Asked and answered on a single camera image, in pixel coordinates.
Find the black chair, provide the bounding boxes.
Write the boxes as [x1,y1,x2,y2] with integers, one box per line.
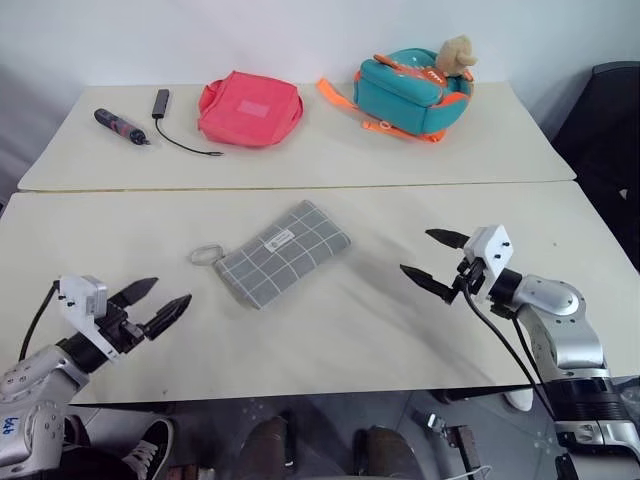
[548,60,640,274]

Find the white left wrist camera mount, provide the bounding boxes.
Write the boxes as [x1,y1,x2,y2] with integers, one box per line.
[56,274,122,362]

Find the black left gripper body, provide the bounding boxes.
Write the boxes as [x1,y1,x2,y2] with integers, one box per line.
[97,294,152,359]

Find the black narrow bar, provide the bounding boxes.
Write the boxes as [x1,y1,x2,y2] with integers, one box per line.
[278,409,297,470]

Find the dark electric screwdriver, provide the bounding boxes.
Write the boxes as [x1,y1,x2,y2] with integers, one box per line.
[92,107,154,148]

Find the beige plush toy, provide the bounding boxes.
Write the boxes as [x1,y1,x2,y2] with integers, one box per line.
[436,34,480,79]

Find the black usb hub with cable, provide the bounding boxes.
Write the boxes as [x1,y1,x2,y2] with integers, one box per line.
[150,88,227,160]

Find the brown rounded shape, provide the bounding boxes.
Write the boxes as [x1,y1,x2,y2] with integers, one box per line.
[356,424,425,480]
[238,414,292,480]

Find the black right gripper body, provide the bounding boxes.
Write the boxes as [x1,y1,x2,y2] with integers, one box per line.
[452,256,490,302]

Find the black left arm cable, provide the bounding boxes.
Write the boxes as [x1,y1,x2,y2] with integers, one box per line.
[18,279,62,362]

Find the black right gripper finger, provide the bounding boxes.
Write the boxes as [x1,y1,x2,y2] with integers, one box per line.
[399,264,459,305]
[424,228,472,250]

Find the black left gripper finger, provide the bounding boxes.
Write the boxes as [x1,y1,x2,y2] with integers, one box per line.
[117,277,160,309]
[144,293,194,342]

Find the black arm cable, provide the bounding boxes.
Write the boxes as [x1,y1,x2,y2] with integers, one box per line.
[18,279,62,362]
[462,282,559,422]

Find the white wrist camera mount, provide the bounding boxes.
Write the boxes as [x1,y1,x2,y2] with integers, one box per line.
[461,224,514,304]
[56,274,122,362]

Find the metal bracket with dark block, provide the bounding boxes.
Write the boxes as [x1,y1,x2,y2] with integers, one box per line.
[423,410,482,467]

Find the dark trousers of person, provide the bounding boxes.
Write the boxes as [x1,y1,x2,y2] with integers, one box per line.
[58,414,132,480]

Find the white shoe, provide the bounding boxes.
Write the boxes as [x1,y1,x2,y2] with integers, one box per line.
[501,386,537,413]

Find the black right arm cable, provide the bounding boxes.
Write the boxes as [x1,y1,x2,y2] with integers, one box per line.
[462,282,559,422]

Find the teal and orange backpack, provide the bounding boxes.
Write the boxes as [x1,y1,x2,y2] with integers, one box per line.
[315,46,477,145]

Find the black sneaker with white laces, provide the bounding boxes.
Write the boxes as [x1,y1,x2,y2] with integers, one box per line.
[121,418,175,480]

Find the pink fabric bag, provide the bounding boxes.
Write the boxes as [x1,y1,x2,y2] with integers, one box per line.
[196,69,307,149]

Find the grey checked fabric pouch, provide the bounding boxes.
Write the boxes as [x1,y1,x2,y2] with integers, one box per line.
[188,199,352,313]

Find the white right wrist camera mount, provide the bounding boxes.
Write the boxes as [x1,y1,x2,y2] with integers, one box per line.
[461,224,514,304]

